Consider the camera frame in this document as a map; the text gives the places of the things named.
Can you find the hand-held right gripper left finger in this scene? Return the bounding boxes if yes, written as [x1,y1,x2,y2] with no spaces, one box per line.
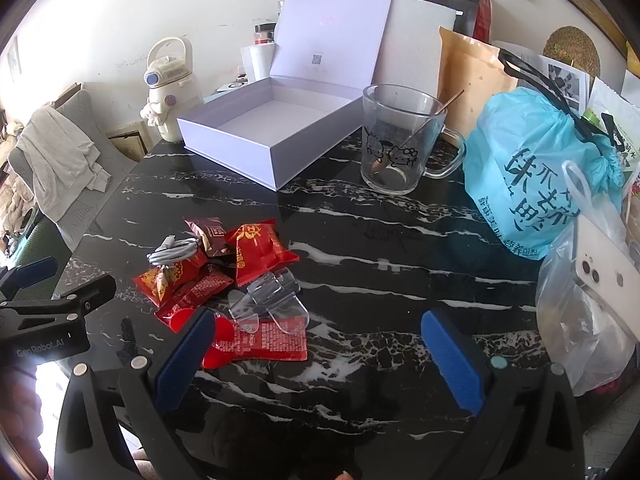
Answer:
[52,307,221,480]

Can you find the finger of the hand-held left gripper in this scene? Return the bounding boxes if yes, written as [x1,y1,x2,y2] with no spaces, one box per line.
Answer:
[0,256,57,306]
[0,272,118,331]

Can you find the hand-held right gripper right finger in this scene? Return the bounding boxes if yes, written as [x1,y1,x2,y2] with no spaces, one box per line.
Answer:
[420,308,586,480]

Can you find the red candy packet white text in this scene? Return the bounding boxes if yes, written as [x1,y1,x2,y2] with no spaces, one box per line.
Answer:
[202,317,308,363]
[155,265,238,321]

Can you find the red candy packet cartoon couple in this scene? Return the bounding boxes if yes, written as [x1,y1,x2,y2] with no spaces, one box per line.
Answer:
[132,250,208,308]

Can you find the white cable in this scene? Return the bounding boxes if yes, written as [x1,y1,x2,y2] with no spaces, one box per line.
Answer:
[146,236,201,267]

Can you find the dark brown candy packet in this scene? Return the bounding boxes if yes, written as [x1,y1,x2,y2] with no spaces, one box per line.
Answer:
[184,216,231,258]

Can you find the red candy packet gold characters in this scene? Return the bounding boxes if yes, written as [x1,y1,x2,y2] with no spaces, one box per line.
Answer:
[223,219,300,288]

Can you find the white gift box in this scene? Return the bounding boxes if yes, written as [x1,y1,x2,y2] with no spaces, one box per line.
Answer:
[176,0,396,192]

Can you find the dark green stool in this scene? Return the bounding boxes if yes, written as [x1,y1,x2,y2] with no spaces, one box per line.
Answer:
[10,215,71,291]

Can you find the pile of beige clothes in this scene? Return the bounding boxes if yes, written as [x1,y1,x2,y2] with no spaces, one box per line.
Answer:
[0,110,43,261]

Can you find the clear plastic bag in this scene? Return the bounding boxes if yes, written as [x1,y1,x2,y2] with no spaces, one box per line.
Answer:
[535,160,640,396]

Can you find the grey cloth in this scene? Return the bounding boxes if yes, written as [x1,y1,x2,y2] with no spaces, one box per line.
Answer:
[15,105,113,223]

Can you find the grey chair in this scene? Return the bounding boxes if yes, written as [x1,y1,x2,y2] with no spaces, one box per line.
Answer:
[7,82,132,236]

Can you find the white smartphone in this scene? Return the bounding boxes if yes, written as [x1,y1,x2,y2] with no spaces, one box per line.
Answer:
[572,215,640,351]

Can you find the blue plastic bag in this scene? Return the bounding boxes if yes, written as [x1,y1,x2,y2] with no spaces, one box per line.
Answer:
[462,49,626,261]

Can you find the glass mug with cartoon print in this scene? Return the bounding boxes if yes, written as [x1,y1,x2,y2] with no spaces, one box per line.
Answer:
[361,83,467,197]

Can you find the thin brown stirring stick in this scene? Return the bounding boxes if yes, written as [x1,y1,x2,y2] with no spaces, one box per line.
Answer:
[370,90,466,171]

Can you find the brown paper bag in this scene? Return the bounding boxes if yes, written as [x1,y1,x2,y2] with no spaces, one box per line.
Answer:
[439,26,518,136]

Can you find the white tissue roll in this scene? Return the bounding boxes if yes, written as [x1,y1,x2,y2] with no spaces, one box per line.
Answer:
[251,42,278,82]

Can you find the green and white packet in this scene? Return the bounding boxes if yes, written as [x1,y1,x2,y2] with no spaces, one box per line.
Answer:
[582,77,640,181]

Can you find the black and white printed paper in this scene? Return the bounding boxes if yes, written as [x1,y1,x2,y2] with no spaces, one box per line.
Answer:
[492,40,593,113]

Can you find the white foam sheet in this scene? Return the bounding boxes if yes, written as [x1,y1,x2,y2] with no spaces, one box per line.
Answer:
[375,0,463,106]

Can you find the woven straw mat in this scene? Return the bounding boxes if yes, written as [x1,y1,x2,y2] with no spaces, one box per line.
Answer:
[542,26,601,78]

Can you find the red pouch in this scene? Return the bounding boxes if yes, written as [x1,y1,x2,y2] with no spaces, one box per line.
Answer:
[471,0,493,43]

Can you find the black bag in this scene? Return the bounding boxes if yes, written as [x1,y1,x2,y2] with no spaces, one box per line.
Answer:
[415,0,481,38]

